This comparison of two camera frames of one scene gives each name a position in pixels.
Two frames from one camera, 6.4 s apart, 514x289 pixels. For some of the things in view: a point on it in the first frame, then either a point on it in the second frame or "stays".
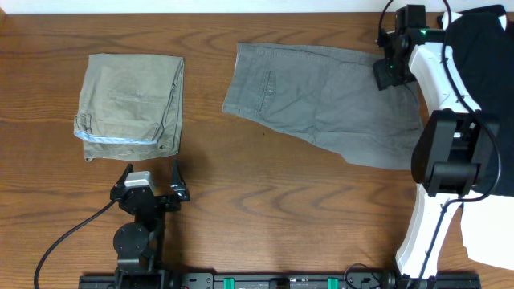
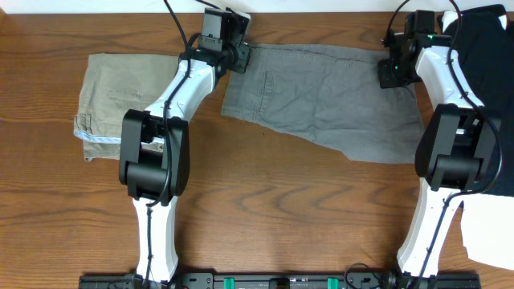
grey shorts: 330,98 stays
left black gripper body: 171,206 → 236,59
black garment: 486,48 stays
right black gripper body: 391,72 stays
